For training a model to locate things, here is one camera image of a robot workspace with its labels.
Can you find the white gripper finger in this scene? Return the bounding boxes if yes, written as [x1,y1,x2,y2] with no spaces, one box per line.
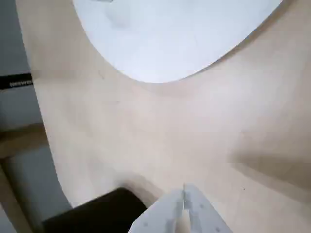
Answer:
[130,188,185,233]
[184,183,233,233]

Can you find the black pot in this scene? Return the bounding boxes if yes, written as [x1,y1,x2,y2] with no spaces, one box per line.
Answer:
[41,186,148,233]

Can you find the white round plate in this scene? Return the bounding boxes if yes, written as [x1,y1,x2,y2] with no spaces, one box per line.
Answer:
[72,0,284,84]

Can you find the black strap with white print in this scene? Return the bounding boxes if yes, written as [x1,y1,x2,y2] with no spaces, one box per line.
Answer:
[0,74,34,92]

